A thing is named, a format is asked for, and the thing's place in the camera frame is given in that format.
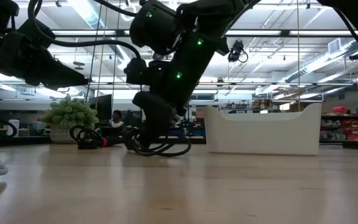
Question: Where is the black monitor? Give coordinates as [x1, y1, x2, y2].
[88, 94, 113, 125]

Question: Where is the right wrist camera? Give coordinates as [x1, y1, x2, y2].
[124, 57, 155, 86]

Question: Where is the shelf with red bins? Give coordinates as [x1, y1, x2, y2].
[319, 105, 358, 144]

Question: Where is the person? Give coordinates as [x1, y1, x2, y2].
[110, 110, 126, 129]

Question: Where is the black USB-C cable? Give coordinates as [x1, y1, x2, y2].
[123, 126, 193, 158]

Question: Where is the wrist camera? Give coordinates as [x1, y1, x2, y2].
[17, 18, 56, 49]
[124, 57, 155, 86]

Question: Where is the black hanging camera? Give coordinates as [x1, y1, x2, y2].
[227, 39, 249, 63]

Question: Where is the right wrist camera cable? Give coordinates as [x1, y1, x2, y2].
[26, 0, 142, 60]

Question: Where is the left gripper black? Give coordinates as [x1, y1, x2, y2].
[0, 30, 90, 91]

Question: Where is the white container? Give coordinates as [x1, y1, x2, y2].
[6, 119, 21, 138]

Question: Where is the black cable with red tip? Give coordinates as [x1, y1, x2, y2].
[69, 124, 114, 150]

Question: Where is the green potted plant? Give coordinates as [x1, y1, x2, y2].
[40, 95, 99, 144]

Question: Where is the white plastic bin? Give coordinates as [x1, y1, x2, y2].
[203, 102, 323, 156]

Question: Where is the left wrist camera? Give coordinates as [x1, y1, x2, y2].
[17, 18, 56, 49]

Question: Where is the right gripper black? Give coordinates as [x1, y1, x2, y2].
[132, 91, 188, 152]

